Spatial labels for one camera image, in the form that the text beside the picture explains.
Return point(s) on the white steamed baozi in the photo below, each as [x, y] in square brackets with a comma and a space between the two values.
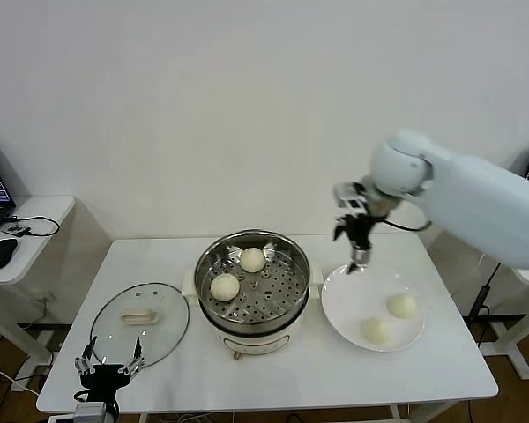
[402, 306]
[225, 287]
[252, 260]
[377, 330]

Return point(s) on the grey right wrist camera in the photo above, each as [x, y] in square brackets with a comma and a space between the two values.
[350, 196]

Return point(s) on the small black usb hub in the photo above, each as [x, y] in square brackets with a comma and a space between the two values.
[17, 230]

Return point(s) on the white electric cooker base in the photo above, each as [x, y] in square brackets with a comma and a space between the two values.
[255, 341]

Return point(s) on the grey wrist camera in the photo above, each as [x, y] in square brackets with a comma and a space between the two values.
[92, 412]
[350, 196]

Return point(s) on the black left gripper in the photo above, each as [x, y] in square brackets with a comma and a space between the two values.
[103, 379]

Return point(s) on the round glass pot lid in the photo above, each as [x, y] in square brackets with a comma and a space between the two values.
[114, 308]

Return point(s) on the white side table with mouse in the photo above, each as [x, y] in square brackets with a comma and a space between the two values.
[39, 247]

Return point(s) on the stainless steel steamer basket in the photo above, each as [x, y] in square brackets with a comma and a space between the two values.
[269, 304]

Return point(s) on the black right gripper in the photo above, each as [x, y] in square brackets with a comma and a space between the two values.
[360, 231]

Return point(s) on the white round plate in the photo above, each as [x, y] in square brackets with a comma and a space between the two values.
[352, 317]

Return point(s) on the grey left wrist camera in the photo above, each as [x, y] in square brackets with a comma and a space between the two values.
[92, 412]

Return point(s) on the black computer mouse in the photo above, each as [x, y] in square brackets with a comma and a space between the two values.
[0, 254]

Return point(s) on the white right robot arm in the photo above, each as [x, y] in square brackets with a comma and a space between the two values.
[467, 202]

